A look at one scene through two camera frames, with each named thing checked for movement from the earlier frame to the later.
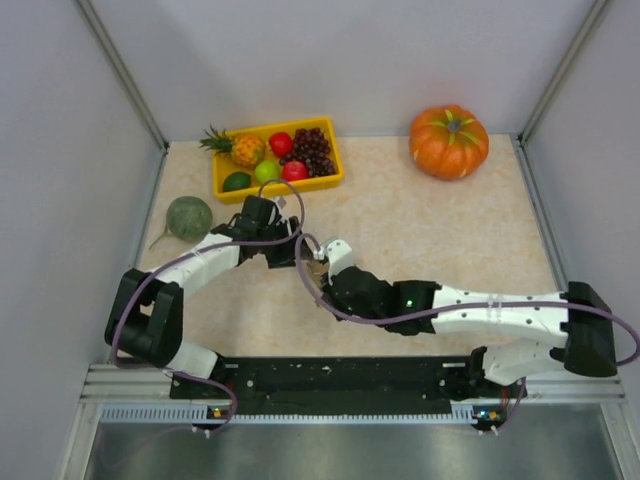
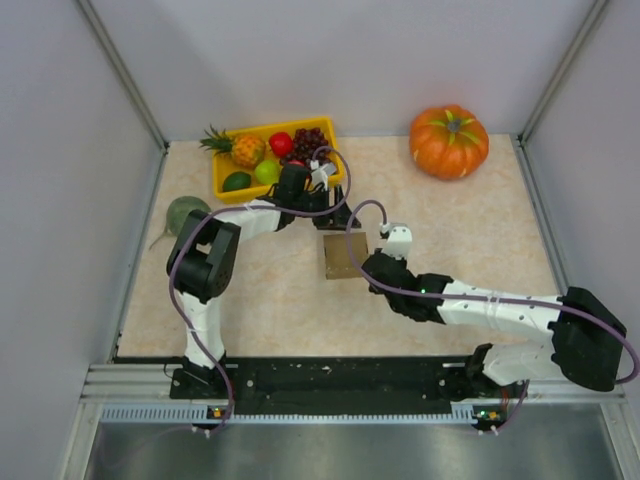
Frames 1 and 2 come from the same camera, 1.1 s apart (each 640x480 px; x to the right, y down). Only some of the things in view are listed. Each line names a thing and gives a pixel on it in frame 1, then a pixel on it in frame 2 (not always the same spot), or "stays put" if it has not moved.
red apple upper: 281,143 stays put
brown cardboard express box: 315,269 to 339,260
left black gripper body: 278,253 to 317,200
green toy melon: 189,218 stays put
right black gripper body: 341,306 to 394,302
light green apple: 267,169 stays put
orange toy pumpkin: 448,142 stays put
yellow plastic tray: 281,158 stays put
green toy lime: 236,180 stays put
